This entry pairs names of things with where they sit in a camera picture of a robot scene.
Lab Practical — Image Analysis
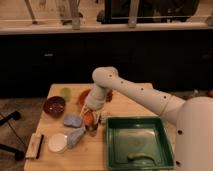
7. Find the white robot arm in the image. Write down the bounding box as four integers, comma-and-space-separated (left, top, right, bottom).
85, 67, 213, 171

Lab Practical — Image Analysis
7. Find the blue-grey cloth lower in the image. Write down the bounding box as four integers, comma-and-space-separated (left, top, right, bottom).
67, 127, 85, 148

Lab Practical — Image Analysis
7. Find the dark red bowl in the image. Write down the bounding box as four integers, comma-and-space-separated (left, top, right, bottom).
43, 96, 66, 118

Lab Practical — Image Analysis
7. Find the green plastic tray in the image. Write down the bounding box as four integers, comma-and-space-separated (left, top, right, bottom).
105, 117, 174, 171

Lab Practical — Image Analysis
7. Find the blue-grey cloth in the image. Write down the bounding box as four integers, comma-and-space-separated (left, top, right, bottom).
67, 127, 85, 148
63, 115, 82, 128

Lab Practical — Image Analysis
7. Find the black tripod leg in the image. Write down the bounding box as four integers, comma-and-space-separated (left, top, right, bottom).
0, 111, 25, 161

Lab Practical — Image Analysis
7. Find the red apple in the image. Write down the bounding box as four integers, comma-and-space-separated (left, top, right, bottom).
83, 111, 95, 126

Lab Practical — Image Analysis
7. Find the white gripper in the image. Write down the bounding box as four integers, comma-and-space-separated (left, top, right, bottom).
80, 85, 108, 122

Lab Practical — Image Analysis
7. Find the white round lid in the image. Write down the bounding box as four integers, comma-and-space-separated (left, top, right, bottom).
48, 133, 67, 153

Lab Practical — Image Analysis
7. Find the blue-grey cloth upper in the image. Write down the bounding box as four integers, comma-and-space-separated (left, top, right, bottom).
63, 115, 82, 128

